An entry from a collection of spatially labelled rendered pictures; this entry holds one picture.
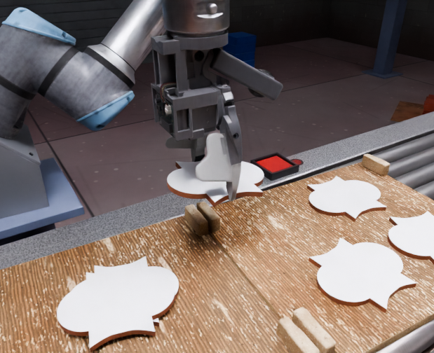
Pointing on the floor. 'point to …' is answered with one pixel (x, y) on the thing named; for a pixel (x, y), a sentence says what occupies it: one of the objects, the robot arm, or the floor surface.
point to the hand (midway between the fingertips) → (216, 176)
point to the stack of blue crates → (242, 47)
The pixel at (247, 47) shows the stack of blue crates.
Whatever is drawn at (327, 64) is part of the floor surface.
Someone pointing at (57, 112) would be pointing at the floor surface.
